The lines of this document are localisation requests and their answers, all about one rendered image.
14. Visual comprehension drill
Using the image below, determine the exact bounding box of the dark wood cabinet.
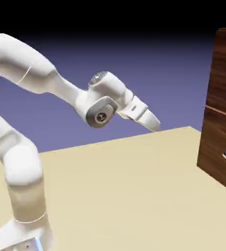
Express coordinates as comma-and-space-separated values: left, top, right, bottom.
196, 27, 226, 197

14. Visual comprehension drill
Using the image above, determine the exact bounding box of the dark wood drawer front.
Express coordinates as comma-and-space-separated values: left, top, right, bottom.
205, 29, 226, 121
196, 106, 226, 196

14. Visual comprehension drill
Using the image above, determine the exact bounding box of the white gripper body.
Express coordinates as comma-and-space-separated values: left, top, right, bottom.
136, 109, 161, 132

